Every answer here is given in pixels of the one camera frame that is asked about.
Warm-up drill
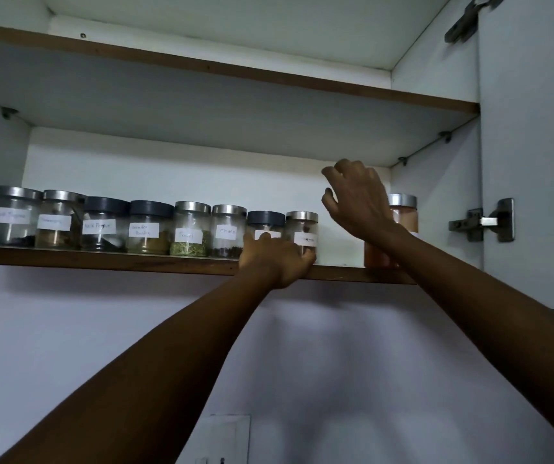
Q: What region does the person's right hand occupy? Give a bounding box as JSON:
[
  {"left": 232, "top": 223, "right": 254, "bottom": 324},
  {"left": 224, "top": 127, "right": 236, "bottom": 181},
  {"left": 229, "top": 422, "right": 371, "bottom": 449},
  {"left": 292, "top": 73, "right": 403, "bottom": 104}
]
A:
[{"left": 322, "top": 158, "right": 403, "bottom": 245}]

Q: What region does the person's left hand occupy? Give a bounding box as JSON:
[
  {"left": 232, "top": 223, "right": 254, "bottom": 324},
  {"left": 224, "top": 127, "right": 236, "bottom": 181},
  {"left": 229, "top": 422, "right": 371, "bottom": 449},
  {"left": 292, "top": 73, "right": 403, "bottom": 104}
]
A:
[{"left": 241, "top": 232, "right": 317, "bottom": 289}]

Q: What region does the person's left forearm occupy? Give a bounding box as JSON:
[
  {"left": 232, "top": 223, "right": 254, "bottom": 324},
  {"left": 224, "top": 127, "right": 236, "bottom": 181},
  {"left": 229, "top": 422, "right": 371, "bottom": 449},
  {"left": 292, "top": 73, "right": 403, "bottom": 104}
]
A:
[{"left": 0, "top": 273, "right": 282, "bottom": 464}]

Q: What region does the person's right forearm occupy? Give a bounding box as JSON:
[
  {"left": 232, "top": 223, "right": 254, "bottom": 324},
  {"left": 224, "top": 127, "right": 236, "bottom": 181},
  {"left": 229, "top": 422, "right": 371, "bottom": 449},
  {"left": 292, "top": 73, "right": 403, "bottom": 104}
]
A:
[{"left": 368, "top": 226, "right": 554, "bottom": 460}]

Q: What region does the tall orange powder jar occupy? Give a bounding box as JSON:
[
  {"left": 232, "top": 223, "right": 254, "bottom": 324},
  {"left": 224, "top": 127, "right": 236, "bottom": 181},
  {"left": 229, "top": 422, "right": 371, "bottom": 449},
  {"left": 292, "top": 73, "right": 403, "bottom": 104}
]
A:
[{"left": 364, "top": 193, "right": 419, "bottom": 270}]

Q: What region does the wood-edged bare cabinet shelf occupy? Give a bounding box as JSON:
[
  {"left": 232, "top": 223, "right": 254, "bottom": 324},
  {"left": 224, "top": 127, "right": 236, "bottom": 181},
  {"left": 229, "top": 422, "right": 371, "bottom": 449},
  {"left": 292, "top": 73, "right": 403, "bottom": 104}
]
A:
[{"left": 0, "top": 21, "right": 480, "bottom": 168}]

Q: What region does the row of labelled spice jars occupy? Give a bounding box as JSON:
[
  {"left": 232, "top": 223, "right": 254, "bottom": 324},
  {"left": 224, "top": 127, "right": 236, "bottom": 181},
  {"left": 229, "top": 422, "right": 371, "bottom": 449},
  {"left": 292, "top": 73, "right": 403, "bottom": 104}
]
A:
[{"left": 0, "top": 185, "right": 320, "bottom": 266}]

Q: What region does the silver metal door hinge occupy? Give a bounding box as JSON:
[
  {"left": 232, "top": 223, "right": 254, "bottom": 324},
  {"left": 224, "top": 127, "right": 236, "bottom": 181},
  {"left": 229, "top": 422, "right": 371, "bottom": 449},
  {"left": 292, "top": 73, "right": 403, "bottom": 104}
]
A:
[{"left": 448, "top": 198, "right": 516, "bottom": 243}]

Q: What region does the white cabinet door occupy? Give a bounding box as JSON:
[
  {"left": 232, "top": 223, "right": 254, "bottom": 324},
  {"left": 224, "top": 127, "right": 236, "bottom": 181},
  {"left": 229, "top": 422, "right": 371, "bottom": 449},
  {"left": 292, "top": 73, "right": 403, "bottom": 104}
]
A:
[{"left": 478, "top": 0, "right": 554, "bottom": 314}]

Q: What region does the dark metal door hinge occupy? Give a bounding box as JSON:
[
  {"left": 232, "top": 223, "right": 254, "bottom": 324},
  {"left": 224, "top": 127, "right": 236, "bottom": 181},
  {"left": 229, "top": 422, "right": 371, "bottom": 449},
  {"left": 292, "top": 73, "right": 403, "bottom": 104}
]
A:
[{"left": 444, "top": 0, "right": 506, "bottom": 44}]

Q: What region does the white wall cabinet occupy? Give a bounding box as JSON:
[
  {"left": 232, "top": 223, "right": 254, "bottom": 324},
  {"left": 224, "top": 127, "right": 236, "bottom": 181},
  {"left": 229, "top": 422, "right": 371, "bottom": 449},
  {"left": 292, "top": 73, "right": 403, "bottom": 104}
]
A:
[{"left": 0, "top": 0, "right": 554, "bottom": 314}]

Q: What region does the white wall switch plate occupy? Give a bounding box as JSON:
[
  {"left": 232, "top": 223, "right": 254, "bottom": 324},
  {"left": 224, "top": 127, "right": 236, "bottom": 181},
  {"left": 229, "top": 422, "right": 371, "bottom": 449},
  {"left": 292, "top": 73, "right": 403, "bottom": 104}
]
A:
[{"left": 175, "top": 414, "right": 252, "bottom": 464}]

